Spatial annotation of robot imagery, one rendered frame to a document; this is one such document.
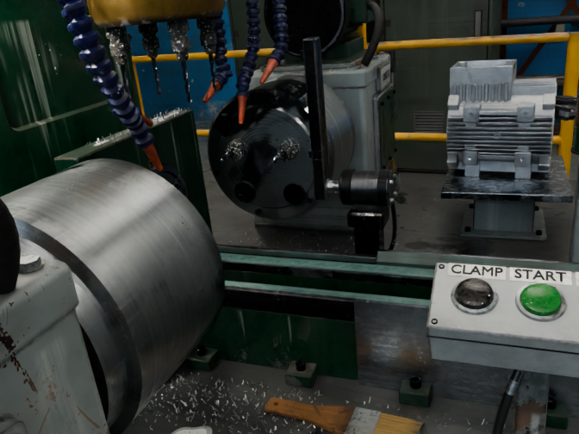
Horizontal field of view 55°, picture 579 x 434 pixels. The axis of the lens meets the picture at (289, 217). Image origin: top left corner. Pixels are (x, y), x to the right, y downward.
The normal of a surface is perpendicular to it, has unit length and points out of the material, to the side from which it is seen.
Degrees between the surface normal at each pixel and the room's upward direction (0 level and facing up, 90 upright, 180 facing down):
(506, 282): 24
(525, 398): 90
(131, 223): 43
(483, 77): 90
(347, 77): 90
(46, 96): 90
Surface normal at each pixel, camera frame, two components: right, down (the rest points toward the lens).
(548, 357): -0.28, 0.71
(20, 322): 0.94, 0.04
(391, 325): -0.34, 0.37
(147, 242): 0.70, -0.51
